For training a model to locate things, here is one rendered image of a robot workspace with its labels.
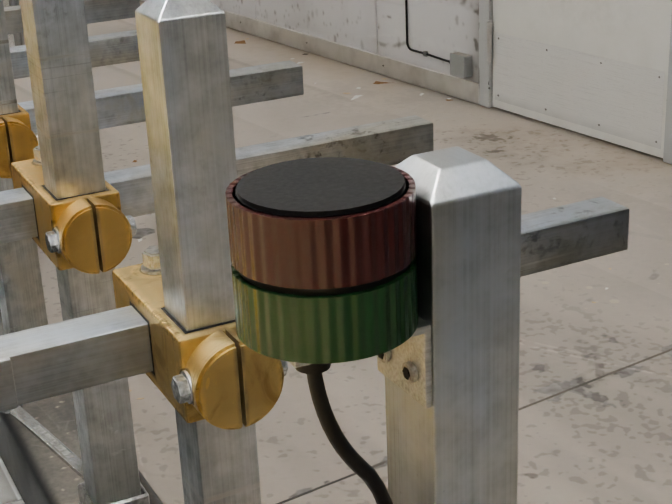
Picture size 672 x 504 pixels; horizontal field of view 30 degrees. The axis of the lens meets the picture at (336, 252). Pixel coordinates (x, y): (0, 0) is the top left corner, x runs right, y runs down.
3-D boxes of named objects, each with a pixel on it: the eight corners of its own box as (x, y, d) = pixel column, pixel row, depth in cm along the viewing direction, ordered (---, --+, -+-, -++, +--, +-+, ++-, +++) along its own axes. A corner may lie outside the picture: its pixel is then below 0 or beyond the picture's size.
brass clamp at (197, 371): (204, 324, 79) (198, 249, 77) (297, 414, 67) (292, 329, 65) (109, 347, 76) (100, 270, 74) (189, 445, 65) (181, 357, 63)
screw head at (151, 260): (169, 258, 76) (167, 240, 75) (181, 270, 74) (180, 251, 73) (136, 266, 75) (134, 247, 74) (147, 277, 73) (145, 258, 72)
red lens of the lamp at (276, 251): (361, 207, 44) (359, 147, 43) (452, 262, 39) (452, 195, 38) (202, 242, 42) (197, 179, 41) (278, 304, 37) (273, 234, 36)
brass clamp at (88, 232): (88, 210, 99) (80, 149, 98) (144, 265, 88) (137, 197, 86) (10, 225, 97) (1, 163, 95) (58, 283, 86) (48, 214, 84)
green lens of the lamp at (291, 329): (363, 273, 45) (361, 215, 44) (453, 334, 40) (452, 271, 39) (208, 310, 43) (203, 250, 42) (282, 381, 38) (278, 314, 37)
